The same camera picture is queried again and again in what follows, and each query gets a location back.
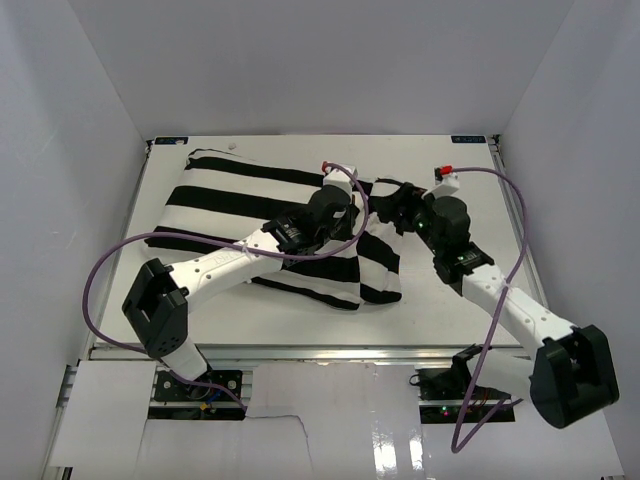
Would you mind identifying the purple cable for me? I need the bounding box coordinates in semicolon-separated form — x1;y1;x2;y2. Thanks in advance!
450;167;530;454
82;172;372;414

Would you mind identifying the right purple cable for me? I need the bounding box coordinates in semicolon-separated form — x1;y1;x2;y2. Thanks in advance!
450;167;530;454

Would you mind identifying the blue corner label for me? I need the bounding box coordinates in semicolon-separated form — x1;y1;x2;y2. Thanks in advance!
451;135;487;144
154;136;189;145

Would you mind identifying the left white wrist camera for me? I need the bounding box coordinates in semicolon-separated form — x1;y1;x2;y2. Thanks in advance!
321;162;358;194

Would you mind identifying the black white striped pillowcase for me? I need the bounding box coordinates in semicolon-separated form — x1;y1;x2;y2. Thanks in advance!
145;149;403;310

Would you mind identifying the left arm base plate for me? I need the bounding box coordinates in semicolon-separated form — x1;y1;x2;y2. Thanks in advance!
148;371;245;421

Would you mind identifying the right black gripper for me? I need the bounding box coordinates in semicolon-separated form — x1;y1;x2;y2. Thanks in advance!
373;183;443;256

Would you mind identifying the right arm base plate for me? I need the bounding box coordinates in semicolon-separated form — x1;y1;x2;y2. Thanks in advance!
408;368;515;425

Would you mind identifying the right blue corner label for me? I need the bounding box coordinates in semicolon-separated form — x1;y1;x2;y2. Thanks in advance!
451;135;487;144

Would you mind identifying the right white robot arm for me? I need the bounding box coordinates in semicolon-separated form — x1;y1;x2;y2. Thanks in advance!
370;183;620;428

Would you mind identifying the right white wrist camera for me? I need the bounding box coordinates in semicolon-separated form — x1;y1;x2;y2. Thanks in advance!
427;165;460;198

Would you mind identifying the aluminium table frame rail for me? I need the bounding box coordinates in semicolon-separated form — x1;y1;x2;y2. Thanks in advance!
489;134;564;346

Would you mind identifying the left blue corner label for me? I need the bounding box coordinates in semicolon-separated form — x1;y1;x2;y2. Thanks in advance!
154;136;189;145

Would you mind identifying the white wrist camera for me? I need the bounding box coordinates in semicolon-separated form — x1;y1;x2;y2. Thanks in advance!
321;162;358;194
427;165;460;198

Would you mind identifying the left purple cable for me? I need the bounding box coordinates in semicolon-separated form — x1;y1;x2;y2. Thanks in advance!
82;172;372;414

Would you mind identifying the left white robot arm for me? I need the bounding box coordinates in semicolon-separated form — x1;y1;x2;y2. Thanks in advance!
122;185;354;399

